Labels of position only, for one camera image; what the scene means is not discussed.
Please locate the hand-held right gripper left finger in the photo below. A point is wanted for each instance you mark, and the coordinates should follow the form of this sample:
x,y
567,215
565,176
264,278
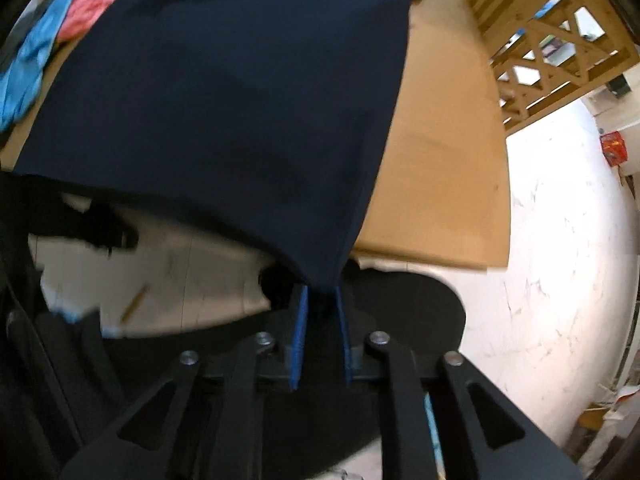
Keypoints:
x,y
299,340

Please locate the light blue garment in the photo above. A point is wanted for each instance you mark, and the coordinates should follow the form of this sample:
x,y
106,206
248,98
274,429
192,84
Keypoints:
x,y
35,60

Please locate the wooden slatted railing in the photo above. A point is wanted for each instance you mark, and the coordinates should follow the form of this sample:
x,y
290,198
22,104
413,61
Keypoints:
x,y
545,60

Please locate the navy blue pants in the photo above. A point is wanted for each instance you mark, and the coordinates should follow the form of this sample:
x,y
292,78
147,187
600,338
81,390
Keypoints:
x,y
225,110

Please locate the wooden stick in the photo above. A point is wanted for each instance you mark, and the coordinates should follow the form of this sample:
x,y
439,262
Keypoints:
x,y
134,304

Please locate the black round stool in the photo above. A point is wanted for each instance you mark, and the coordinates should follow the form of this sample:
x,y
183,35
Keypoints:
x,y
425,320

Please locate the red packet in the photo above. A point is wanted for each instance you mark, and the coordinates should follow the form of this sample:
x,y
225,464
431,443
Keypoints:
x,y
614,149

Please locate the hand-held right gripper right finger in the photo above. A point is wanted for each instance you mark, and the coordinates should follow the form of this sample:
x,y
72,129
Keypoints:
x,y
345,340

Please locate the pink garment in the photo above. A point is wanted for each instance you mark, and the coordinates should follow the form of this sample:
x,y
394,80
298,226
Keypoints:
x,y
95,0

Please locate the dark grey garment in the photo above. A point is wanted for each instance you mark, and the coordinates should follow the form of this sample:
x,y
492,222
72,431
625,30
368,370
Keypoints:
x,y
22,30

